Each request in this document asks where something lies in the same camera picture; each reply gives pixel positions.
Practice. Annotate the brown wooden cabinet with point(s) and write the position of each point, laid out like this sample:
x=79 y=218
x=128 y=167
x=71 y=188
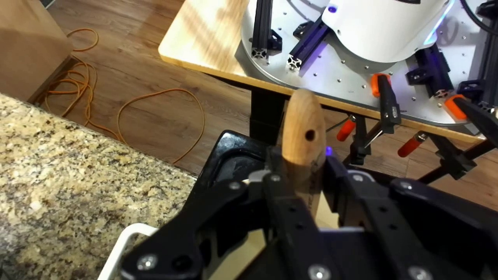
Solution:
x=27 y=42

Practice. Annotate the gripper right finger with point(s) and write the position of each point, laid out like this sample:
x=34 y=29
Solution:
x=428 y=217

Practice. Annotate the black pot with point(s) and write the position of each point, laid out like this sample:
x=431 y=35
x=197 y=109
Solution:
x=233 y=155

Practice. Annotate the wooden spoon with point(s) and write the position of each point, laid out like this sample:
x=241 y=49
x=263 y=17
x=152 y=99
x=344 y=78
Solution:
x=303 y=120

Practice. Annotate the orange and black clamp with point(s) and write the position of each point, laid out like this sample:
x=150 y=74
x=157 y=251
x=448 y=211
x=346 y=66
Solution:
x=467 y=112
x=387 y=101

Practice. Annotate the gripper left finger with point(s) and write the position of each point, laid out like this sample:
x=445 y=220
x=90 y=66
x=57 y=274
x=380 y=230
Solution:
x=218 y=202

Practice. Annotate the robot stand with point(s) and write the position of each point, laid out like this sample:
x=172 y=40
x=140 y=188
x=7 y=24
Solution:
x=210 y=39

